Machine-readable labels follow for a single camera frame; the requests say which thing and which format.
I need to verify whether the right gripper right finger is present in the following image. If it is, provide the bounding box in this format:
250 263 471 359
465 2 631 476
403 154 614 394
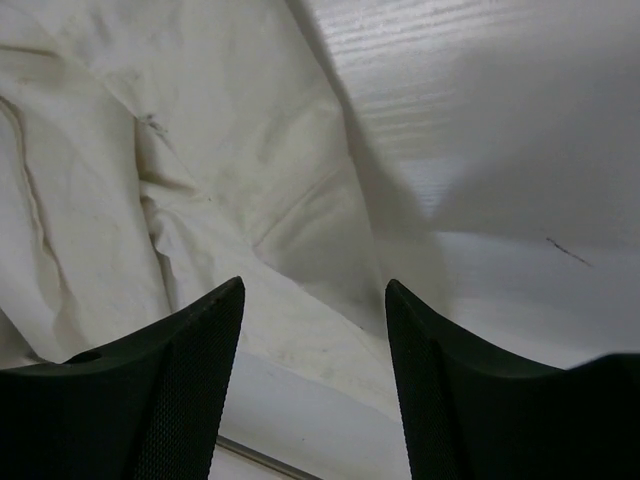
385 280 639 479

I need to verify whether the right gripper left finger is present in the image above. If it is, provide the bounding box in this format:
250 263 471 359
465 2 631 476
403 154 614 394
1 277 245 479

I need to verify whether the white cloth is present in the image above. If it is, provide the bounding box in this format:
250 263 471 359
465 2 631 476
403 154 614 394
0 0 401 416

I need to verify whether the aluminium table edge rail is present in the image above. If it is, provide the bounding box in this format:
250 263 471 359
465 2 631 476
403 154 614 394
216 435 315 480

